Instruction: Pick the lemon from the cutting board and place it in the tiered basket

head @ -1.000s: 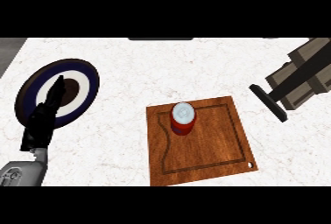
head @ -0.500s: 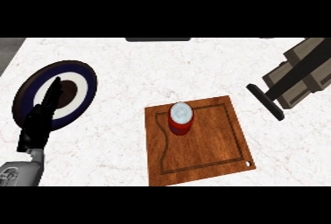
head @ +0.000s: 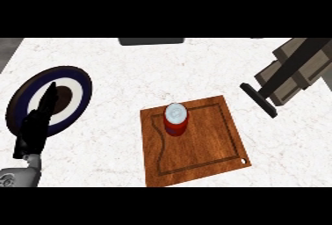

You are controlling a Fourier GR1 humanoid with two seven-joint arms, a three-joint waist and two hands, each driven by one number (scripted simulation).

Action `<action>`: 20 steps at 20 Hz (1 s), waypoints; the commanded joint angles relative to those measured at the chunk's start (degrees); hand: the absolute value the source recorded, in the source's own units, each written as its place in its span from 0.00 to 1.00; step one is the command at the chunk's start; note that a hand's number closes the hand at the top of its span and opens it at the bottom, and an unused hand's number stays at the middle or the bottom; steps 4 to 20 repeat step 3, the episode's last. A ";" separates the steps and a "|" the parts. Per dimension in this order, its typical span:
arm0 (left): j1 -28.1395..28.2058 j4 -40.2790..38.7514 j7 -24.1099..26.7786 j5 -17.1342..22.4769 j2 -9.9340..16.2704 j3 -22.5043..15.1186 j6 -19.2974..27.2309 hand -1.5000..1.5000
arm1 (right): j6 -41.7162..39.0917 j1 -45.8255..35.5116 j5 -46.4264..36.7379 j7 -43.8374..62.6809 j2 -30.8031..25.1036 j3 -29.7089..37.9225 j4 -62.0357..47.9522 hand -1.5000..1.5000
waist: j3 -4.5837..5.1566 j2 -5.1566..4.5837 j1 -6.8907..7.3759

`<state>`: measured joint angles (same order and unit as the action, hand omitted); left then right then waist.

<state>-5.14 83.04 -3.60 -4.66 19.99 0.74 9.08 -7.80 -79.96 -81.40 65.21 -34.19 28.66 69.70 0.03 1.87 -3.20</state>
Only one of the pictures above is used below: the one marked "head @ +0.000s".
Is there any blue and white round plate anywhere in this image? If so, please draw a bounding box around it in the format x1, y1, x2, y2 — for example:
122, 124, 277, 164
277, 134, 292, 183
4, 65, 92, 138

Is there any brown wooden cutting board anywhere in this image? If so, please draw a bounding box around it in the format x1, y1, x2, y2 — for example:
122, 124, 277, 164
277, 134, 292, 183
138, 94, 252, 188

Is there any red can with pale lid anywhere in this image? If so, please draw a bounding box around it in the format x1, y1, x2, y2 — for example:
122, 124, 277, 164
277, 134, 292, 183
162, 102, 190, 137

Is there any grey and black knife block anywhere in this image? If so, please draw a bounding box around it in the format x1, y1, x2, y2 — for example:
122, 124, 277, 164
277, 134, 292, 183
239, 37, 332, 120

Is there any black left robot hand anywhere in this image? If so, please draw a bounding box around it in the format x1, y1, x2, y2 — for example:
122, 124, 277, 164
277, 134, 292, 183
11, 81, 59, 160

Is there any dark grey flat appliance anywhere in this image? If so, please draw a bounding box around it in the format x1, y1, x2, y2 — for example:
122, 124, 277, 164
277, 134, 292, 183
118, 37, 187, 47

